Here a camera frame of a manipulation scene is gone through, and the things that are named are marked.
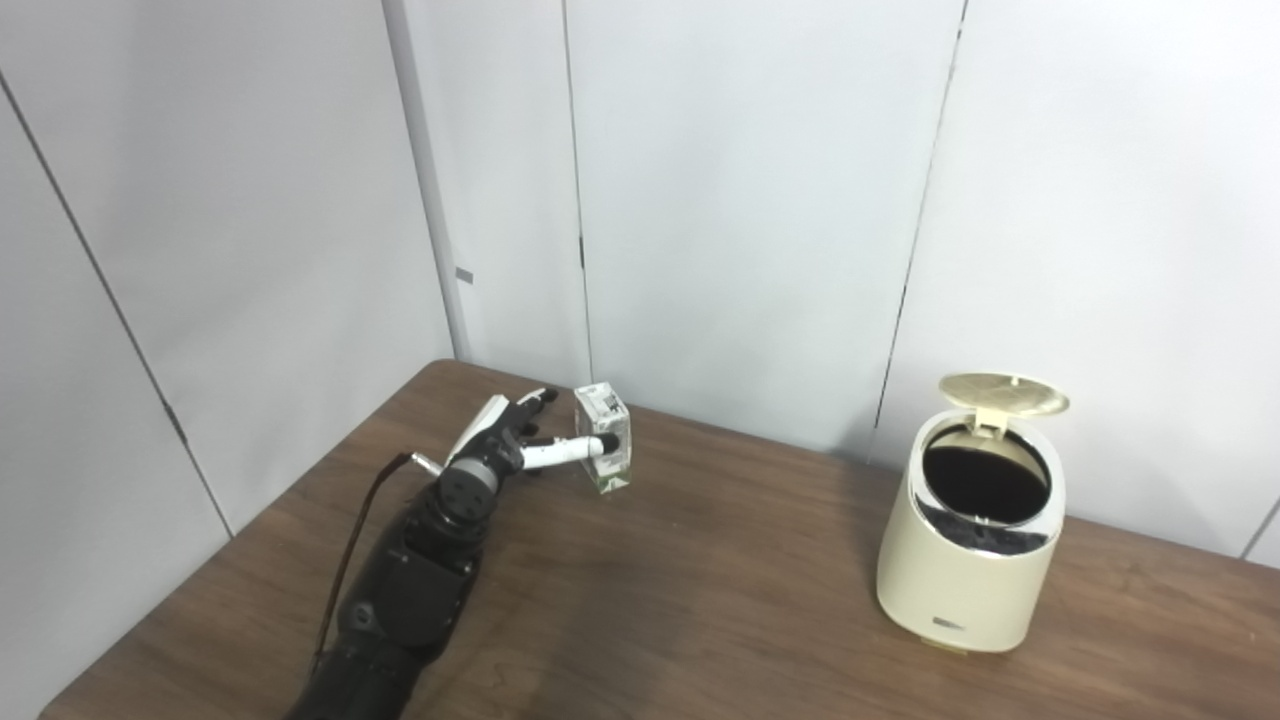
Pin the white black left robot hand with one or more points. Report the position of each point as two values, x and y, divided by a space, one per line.
490 430

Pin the small white milk carton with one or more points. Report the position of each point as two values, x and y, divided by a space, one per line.
610 415

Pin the cream-colored desktop trash bin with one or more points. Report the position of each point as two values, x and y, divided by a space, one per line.
960 590

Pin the round cream bin lid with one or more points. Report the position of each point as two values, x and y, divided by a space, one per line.
1005 395

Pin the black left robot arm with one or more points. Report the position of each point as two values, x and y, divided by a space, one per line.
410 600

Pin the grey wall corner post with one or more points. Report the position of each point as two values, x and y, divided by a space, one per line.
425 180

